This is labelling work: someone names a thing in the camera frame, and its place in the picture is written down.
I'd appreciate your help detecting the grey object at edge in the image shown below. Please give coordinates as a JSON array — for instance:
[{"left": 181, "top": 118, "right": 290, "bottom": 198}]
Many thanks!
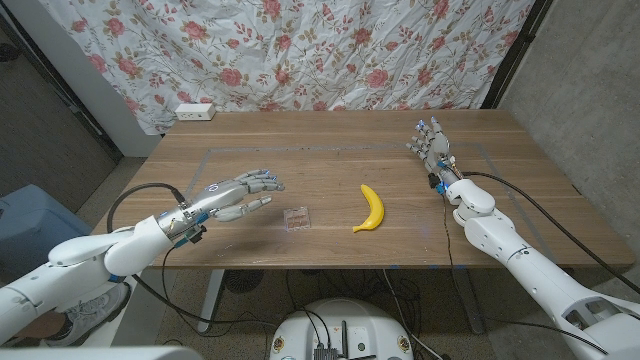
[{"left": 480, "top": 0, "right": 554, "bottom": 110}]

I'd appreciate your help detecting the white robot torso base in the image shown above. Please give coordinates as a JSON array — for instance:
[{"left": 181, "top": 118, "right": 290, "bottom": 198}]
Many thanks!
[{"left": 269, "top": 298, "right": 415, "bottom": 360}]

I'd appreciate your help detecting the white power strip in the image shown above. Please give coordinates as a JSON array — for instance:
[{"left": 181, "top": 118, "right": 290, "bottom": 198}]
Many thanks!
[{"left": 174, "top": 102, "right": 217, "bottom": 122}]

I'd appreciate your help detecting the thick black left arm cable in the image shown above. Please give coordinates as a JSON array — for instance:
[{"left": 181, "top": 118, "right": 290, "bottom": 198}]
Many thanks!
[{"left": 106, "top": 182, "right": 277, "bottom": 326}]

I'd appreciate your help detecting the person's bare leg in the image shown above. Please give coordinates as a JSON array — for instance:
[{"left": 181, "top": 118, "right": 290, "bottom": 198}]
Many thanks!
[{"left": 9, "top": 312, "right": 66, "bottom": 345}]

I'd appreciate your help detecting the blue plastic bin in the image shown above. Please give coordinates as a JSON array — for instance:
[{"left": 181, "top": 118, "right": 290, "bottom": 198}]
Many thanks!
[{"left": 0, "top": 183, "right": 94, "bottom": 281}]

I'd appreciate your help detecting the clear eyeshadow palette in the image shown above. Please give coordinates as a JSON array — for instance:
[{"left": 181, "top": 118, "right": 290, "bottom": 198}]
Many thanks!
[{"left": 282, "top": 205, "right": 312, "bottom": 234}]

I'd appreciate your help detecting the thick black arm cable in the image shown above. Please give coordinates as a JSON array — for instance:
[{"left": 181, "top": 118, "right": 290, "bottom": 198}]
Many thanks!
[
  {"left": 462, "top": 170, "right": 640, "bottom": 296},
  {"left": 106, "top": 182, "right": 277, "bottom": 326}
]

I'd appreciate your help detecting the yellow toy banana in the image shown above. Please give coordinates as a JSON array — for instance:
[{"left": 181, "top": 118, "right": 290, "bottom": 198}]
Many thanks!
[{"left": 352, "top": 183, "right": 386, "bottom": 234}]

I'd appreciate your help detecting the black round fan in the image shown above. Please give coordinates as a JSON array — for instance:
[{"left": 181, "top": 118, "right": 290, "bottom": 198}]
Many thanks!
[{"left": 223, "top": 269, "right": 265, "bottom": 294}]

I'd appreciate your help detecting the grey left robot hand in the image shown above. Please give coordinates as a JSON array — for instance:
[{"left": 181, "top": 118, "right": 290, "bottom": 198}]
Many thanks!
[{"left": 191, "top": 169, "right": 286, "bottom": 223}]

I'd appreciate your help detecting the floral backdrop cloth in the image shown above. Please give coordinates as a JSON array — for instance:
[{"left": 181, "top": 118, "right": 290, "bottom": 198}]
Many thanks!
[{"left": 39, "top": 0, "right": 536, "bottom": 136}]

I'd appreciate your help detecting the grey sneaker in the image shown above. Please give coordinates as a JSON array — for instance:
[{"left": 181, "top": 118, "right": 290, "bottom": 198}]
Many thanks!
[{"left": 47, "top": 282, "right": 131, "bottom": 347}]

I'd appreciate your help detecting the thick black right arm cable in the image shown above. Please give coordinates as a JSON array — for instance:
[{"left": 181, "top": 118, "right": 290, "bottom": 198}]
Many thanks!
[{"left": 462, "top": 170, "right": 640, "bottom": 296}]

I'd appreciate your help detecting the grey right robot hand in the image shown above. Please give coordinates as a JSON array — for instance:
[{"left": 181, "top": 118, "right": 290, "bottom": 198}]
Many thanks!
[{"left": 405, "top": 116, "right": 464, "bottom": 188}]

